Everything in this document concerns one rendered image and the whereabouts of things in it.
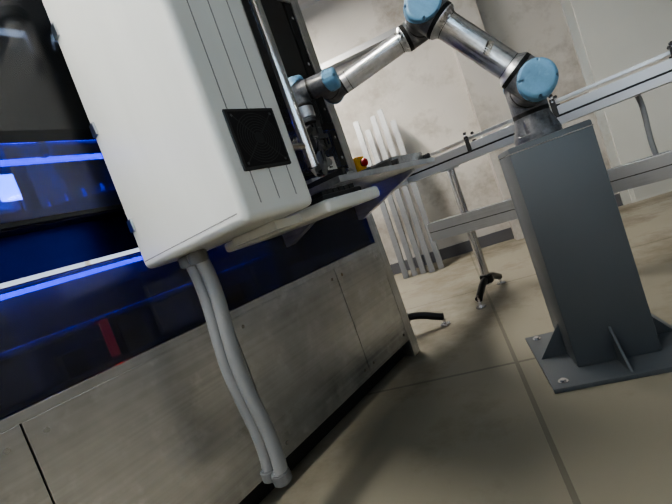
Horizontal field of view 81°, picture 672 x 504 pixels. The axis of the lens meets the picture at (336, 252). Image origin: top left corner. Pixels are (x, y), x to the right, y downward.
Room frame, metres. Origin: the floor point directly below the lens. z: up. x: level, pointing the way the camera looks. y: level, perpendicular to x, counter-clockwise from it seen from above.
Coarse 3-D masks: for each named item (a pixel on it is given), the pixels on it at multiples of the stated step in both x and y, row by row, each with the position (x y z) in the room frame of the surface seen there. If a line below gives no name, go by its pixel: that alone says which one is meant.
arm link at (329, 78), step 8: (320, 72) 1.40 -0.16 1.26; (328, 72) 1.38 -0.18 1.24; (336, 72) 1.42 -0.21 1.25; (304, 80) 1.41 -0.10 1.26; (312, 80) 1.40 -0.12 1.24; (320, 80) 1.39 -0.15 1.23; (328, 80) 1.38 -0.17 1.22; (336, 80) 1.38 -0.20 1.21; (312, 88) 1.40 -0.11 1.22; (320, 88) 1.40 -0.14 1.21; (328, 88) 1.40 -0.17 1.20; (336, 88) 1.41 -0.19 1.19; (312, 96) 1.42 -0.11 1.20; (320, 96) 1.43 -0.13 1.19; (328, 96) 1.46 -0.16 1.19
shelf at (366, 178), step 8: (416, 160) 1.58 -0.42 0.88; (424, 160) 1.63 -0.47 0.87; (432, 160) 1.69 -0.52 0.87; (376, 168) 1.34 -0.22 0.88; (384, 168) 1.38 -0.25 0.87; (392, 168) 1.42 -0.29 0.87; (400, 168) 1.46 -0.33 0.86; (408, 168) 1.58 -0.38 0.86; (416, 168) 1.74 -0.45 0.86; (336, 176) 1.18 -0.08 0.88; (344, 176) 1.19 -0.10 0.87; (352, 176) 1.22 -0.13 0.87; (360, 176) 1.26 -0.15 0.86; (368, 176) 1.31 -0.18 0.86; (376, 176) 1.42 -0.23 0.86; (384, 176) 1.55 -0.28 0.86; (392, 176) 1.70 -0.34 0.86; (320, 184) 1.22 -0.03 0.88; (328, 184) 1.20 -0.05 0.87; (336, 184) 1.20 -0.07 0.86; (360, 184) 1.52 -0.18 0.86; (368, 184) 1.67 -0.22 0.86; (312, 192) 1.24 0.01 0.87
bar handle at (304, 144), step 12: (252, 0) 0.86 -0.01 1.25; (252, 12) 0.87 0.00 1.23; (264, 12) 0.87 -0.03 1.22; (264, 24) 0.86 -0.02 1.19; (264, 36) 0.86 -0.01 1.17; (276, 48) 0.87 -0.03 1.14; (276, 60) 0.86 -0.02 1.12; (276, 72) 0.87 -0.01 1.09; (288, 84) 0.87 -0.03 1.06; (288, 96) 0.86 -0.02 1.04; (288, 108) 0.87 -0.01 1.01; (300, 120) 0.87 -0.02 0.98; (300, 132) 0.86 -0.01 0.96; (300, 144) 0.85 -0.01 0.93; (312, 156) 0.86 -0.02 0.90; (312, 168) 0.88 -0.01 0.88
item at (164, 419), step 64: (256, 320) 1.31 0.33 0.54; (320, 320) 1.52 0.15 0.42; (384, 320) 1.82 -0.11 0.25; (128, 384) 0.98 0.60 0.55; (192, 384) 1.09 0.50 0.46; (256, 384) 1.24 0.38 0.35; (320, 384) 1.43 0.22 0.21; (0, 448) 0.78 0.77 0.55; (64, 448) 0.85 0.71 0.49; (128, 448) 0.94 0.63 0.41; (192, 448) 1.05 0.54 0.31
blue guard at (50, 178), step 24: (0, 144) 0.93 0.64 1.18; (24, 144) 0.97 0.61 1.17; (48, 144) 1.01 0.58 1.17; (72, 144) 1.05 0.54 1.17; (96, 144) 1.09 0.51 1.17; (0, 168) 0.92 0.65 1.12; (24, 168) 0.95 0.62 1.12; (48, 168) 0.99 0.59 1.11; (72, 168) 1.03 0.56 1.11; (96, 168) 1.07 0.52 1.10; (0, 192) 0.91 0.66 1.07; (24, 192) 0.94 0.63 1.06; (48, 192) 0.98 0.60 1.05; (72, 192) 1.01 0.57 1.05; (96, 192) 1.06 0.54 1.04; (0, 216) 0.90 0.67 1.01; (24, 216) 0.93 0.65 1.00
